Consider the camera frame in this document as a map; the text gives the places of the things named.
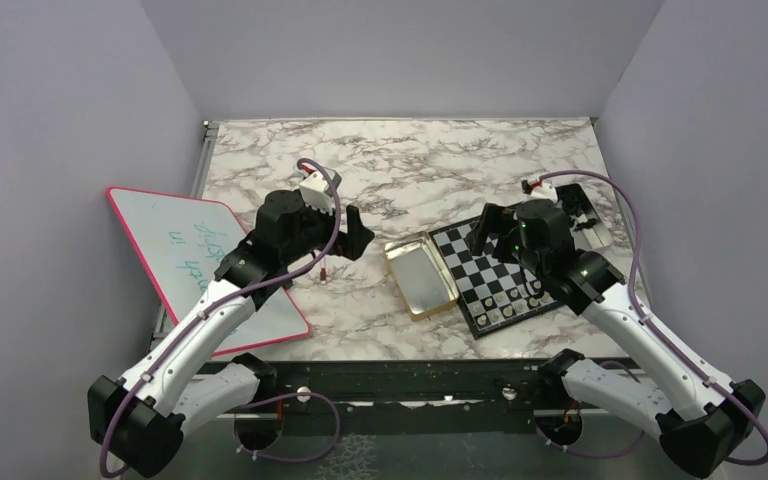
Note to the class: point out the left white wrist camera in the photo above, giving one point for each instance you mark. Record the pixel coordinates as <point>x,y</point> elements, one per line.
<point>318,185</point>

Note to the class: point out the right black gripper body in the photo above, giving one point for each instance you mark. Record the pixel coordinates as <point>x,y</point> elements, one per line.
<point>512,227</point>

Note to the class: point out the black table front rail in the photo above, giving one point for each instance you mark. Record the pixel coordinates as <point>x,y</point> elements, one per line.
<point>313,398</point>

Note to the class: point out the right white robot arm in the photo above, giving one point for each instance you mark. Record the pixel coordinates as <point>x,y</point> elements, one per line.
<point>698,414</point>

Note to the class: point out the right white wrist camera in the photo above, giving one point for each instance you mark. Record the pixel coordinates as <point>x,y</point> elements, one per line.
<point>536,189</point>

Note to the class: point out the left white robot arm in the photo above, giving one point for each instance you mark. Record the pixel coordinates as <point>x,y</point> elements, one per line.
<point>132,416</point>

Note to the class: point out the red framed whiteboard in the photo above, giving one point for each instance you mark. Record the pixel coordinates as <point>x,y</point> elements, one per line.
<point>180,241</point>

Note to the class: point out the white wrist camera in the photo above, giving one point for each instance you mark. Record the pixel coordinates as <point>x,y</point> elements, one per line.
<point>536,189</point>
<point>318,185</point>

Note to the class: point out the white box of black pieces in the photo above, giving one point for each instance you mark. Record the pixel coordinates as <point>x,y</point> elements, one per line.
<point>588,230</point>

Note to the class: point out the black white chessboard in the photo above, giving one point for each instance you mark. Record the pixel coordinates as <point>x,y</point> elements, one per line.
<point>481,277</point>

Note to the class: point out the gold metal tin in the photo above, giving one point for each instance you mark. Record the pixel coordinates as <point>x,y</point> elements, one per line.
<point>421,275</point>

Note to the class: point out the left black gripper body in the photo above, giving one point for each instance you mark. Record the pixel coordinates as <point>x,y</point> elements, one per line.
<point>317,230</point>

